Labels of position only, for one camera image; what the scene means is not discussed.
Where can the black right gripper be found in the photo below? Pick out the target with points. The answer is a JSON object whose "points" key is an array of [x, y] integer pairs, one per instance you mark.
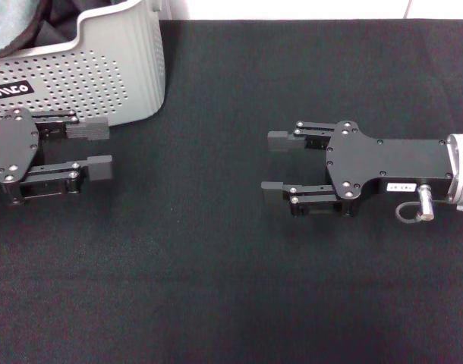
{"points": [[387, 159]]}

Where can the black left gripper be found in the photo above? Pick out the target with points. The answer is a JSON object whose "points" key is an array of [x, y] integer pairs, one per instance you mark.
{"points": [[15, 148]]}

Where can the grey-green towel with yellow back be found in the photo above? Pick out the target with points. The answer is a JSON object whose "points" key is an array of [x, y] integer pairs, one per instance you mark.
{"points": [[4, 26]]}

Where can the grey perforated storage box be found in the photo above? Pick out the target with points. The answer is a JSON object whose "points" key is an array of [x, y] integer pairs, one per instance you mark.
{"points": [[102, 76]]}

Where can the black tablecloth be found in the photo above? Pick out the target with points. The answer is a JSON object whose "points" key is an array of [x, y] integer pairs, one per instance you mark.
{"points": [[216, 265]]}

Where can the dark clothes pile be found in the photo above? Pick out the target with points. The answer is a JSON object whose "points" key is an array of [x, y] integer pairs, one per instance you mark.
{"points": [[53, 30]]}

